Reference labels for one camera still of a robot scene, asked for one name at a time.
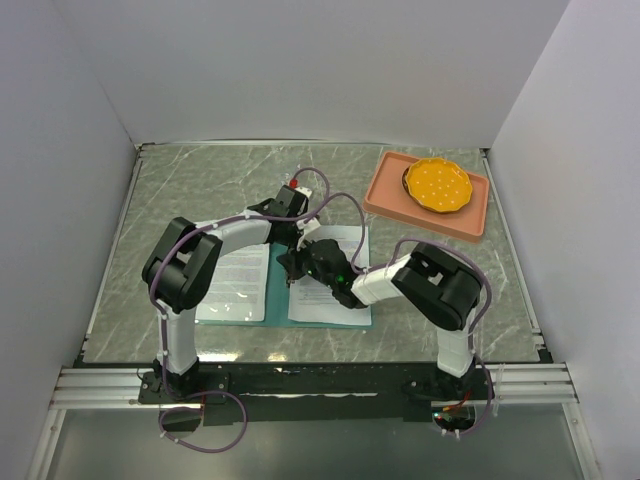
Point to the printed paper sheet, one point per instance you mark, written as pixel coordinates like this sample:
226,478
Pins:
237,292
312,304

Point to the orange dotted plate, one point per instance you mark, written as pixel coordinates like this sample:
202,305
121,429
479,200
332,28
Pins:
438,185

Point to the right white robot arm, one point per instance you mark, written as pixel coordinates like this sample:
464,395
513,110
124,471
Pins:
451,292

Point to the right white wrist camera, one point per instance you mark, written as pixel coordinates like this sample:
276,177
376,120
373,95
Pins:
308,231

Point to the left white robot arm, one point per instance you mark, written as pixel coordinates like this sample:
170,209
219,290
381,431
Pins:
179,271

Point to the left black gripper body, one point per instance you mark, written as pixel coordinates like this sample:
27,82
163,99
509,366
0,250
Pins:
291,235

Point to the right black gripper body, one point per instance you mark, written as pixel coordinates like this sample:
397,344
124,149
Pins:
310,268

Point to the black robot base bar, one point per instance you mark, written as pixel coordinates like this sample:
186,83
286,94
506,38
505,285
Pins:
228,393

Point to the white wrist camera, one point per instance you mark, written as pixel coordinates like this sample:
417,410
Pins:
297,186
308,231

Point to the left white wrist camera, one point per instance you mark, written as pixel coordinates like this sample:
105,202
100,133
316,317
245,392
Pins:
297,186

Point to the teal file folder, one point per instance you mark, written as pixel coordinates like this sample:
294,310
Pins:
277,296

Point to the aluminium frame rail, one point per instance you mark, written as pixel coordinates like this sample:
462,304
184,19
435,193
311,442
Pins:
117,388

